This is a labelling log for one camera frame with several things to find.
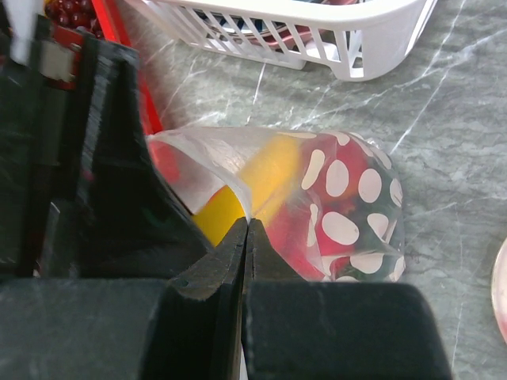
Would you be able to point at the purple grapes bunch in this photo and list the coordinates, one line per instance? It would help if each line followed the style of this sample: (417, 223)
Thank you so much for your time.
(74, 14)

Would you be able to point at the pink plate in basket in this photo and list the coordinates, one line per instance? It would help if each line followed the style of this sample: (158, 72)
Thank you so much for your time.
(303, 32)

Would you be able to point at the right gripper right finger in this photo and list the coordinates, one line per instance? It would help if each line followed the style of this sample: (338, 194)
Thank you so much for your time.
(294, 329)

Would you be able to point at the red faceted apple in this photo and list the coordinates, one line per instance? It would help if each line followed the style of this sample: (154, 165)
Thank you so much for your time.
(331, 172)

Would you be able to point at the green cucumber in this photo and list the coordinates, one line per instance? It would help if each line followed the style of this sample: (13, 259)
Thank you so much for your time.
(378, 253)

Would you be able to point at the clear dotted zip bag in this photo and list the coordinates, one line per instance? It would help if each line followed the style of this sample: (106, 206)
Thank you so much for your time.
(210, 158)

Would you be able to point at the yellow banana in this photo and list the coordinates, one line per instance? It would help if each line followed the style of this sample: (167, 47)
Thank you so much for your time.
(268, 175)

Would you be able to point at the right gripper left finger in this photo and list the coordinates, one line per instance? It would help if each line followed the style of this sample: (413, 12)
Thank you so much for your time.
(188, 327)

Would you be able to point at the white plastic basket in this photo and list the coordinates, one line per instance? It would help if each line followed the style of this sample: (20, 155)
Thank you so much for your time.
(358, 42)

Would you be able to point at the red round fruit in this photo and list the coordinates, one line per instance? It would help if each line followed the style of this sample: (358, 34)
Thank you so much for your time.
(165, 161)

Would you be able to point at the pink round plate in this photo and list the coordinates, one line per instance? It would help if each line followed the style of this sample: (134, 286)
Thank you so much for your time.
(498, 290)

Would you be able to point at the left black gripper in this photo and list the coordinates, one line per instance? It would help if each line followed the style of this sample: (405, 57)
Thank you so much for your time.
(133, 224)

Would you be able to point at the red plastic tray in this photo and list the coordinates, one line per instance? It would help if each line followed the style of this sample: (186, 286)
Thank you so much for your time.
(115, 31)

